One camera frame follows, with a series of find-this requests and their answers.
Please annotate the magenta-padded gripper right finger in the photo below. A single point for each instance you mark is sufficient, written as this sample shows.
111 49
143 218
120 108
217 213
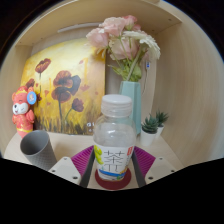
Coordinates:
158 168

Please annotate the white light bar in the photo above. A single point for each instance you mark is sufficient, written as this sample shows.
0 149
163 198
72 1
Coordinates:
80 26

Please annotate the red plush toy figure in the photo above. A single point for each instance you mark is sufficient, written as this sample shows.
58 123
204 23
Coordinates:
22 113

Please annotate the yellow poppy flower painting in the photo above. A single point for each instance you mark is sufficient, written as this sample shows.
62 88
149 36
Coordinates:
66 60

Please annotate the grey mug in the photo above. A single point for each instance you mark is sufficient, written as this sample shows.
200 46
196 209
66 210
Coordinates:
38 153

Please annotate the pink and white flower bouquet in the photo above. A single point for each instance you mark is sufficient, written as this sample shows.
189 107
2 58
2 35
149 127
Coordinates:
115 28

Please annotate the flat round red coaster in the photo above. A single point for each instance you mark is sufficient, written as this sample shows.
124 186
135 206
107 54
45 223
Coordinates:
113 185

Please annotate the light wood shelf board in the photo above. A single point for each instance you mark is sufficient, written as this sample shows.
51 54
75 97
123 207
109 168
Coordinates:
83 11

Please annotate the pale teal vase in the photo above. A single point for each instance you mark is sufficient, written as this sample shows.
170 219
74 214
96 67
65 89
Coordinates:
130 88

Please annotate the clear plastic drink bottle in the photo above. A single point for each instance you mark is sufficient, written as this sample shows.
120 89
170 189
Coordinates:
114 133

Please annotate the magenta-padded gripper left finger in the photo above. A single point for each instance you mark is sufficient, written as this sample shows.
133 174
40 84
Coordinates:
66 168

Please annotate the small potted succulent plant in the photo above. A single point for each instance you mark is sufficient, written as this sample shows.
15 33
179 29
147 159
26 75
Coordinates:
162 118
149 131

